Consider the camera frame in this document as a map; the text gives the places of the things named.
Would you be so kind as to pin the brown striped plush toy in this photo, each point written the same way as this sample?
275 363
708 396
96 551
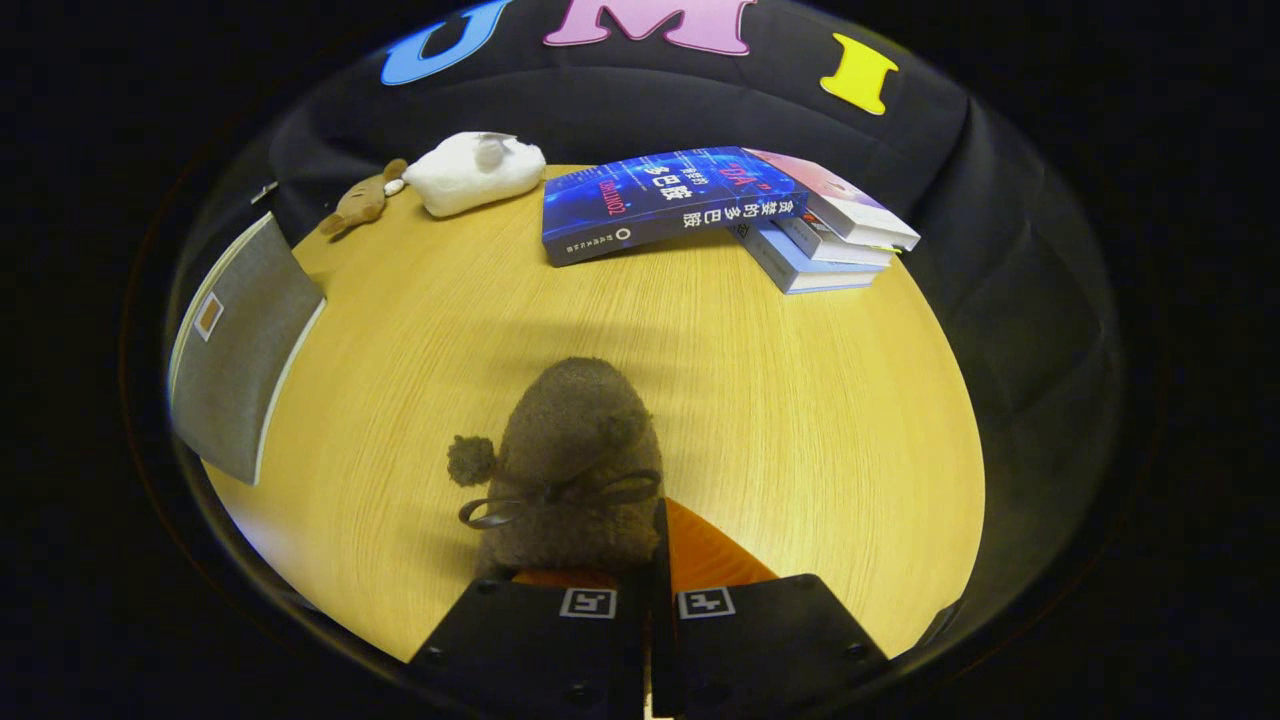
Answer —
360 202

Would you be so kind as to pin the brown fuzzy shoe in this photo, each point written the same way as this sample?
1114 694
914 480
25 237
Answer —
575 440

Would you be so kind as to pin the silver clip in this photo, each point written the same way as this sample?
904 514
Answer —
263 191

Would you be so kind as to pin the dark blue book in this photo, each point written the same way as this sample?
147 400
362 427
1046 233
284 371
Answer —
650 200

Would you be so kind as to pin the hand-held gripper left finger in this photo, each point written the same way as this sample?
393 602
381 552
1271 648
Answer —
520 645

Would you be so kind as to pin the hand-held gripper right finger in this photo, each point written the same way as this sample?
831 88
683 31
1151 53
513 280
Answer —
662 640

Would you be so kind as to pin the white plush toy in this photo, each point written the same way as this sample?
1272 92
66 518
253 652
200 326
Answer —
470 175

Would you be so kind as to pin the grey fabric storage box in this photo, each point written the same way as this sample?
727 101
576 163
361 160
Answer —
240 350

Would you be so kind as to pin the white book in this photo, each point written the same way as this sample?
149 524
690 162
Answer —
835 245

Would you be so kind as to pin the light blue book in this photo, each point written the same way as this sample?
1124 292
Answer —
810 272

